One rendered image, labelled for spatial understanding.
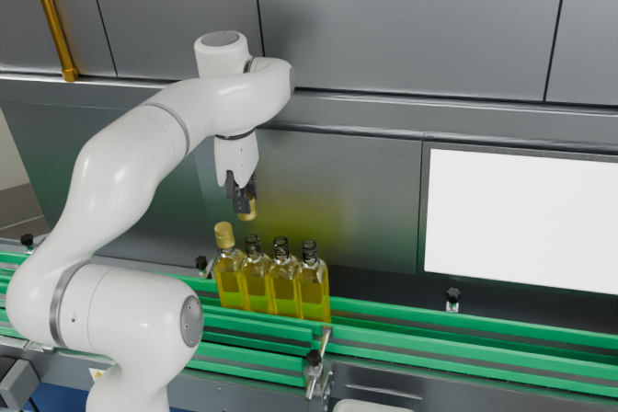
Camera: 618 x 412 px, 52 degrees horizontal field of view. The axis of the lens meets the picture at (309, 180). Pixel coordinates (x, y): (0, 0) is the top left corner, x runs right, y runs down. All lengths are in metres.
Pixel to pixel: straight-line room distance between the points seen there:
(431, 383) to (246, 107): 0.71
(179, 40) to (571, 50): 0.69
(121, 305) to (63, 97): 0.78
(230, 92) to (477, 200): 0.56
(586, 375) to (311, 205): 0.62
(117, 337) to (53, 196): 0.97
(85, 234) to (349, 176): 0.65
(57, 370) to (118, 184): 0.93
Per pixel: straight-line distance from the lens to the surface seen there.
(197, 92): 0.88
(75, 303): 0.74
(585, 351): 1.40
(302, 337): 1.32
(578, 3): 1.10
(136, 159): 0.72
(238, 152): 1.07
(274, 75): 0.96
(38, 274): 0.76
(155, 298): 0.71
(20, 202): 3.76
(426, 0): 1.09
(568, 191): 1.24
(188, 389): 1.42
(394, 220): 1.29
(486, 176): 1.21
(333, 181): 1.26
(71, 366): 1.54
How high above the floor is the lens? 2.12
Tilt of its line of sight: 36 degrees down
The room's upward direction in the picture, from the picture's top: 5 degrees counter-clockwise
